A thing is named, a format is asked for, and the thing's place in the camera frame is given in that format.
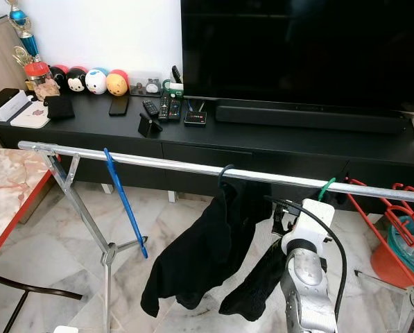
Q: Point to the black phone stand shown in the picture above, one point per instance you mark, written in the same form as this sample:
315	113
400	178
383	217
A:
150	125

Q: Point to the black wallet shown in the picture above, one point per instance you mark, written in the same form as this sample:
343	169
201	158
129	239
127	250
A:
59	107

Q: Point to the blue plastic clothes hanger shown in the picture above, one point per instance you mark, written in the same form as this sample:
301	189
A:
127	208

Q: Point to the black soundbar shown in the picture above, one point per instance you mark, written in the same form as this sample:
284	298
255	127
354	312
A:
304	118

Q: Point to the black smartphone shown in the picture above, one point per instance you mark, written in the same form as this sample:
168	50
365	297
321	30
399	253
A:
118	105

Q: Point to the black red round plush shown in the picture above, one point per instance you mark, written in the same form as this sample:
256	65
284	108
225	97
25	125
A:
57	75

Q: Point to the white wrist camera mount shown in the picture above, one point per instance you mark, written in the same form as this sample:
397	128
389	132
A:
65	329
311	222

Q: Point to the light wooden cabinet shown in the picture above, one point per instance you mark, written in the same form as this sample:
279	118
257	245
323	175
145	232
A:
2	62

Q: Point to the white box black lid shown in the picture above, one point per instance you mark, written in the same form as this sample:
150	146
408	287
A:
4	104

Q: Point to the black white mouse plush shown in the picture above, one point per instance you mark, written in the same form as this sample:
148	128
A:
75	81

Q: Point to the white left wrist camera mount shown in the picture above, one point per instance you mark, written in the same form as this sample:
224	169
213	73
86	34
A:
65	329

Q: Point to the clear jar red lid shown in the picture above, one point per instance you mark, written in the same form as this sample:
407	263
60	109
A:
39	78

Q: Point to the short black remote control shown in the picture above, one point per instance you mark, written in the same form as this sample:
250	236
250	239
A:
150	107

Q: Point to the red plastic clothes hanger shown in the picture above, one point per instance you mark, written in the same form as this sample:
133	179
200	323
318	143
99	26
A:
373	218
408	211

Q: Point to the long black remote control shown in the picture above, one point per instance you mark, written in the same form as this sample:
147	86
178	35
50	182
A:
175	109
164	106

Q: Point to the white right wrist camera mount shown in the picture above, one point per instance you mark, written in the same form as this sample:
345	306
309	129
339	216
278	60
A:
311	222

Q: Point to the green white cup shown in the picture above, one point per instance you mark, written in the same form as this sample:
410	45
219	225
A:
173	89

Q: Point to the small black media box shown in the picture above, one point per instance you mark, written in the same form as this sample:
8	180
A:
195	118

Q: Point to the flat white box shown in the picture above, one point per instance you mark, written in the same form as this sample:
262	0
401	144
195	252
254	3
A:
31	116

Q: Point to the black metal table legs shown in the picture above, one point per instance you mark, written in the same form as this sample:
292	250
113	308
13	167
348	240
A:
47	290

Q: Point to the clear case with figurine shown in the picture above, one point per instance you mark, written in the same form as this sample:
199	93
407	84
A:
145	84

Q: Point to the black flat screen television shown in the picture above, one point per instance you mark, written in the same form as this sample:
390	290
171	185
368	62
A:
304	48

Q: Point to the upright black remote control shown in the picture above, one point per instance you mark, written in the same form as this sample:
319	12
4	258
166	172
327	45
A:
175	73

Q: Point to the silver metal clothes rack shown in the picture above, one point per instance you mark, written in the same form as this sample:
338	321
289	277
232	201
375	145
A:
165	163

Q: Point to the orange red round plush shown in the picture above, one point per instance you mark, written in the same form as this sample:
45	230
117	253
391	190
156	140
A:
116	83

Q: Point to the gold blue trophy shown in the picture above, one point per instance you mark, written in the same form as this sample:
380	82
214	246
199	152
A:
30	45

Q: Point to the orange bin teal liner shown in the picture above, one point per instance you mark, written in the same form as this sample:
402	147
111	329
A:
383	267

